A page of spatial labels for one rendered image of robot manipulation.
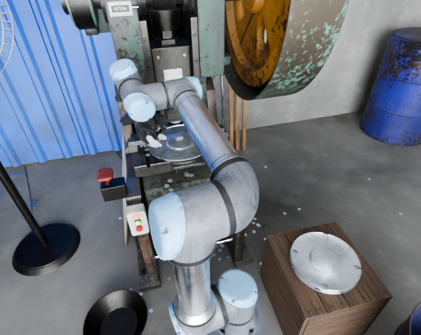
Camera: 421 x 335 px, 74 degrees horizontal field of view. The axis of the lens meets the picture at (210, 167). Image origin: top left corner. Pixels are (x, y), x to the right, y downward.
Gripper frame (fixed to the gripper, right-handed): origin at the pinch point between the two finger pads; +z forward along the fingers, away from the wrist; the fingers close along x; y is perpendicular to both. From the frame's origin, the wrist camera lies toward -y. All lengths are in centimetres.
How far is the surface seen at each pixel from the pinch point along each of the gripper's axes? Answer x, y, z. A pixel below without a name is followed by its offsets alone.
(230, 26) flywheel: 73, 2, -6
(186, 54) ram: 31.2, 2.1, -17.9
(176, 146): 8.9, 1.4, 11.4
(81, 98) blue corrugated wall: 56, -127, 53
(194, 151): 8.9, 9.9, 11.7
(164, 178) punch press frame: -1.8, -2.9, 23.0
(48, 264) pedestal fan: -55, -68, 69
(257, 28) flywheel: 56, 22, -16
